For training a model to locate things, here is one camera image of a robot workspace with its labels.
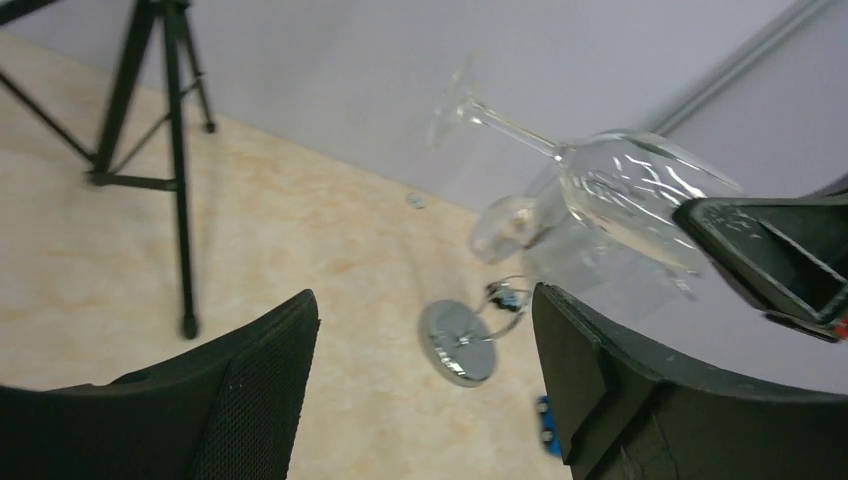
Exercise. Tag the round white table sticker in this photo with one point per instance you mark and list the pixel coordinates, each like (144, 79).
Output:
(416, 200)

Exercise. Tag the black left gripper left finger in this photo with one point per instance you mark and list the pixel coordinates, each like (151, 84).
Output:
(226, 409)

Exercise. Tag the blue orange toy truck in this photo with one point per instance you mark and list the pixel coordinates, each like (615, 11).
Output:
(548, 434)

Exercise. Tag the plain clear wine glass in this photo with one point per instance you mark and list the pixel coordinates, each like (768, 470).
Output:
(512, 224)

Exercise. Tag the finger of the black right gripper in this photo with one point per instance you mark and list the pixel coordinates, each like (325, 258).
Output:
(787, 257)

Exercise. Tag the black music stand tripod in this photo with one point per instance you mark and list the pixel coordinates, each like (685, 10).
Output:
(183, 75)

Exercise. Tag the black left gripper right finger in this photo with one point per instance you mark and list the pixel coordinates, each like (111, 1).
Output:
(628, 407)

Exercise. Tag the chrome wine glass rack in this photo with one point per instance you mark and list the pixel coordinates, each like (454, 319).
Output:
(459, 340)

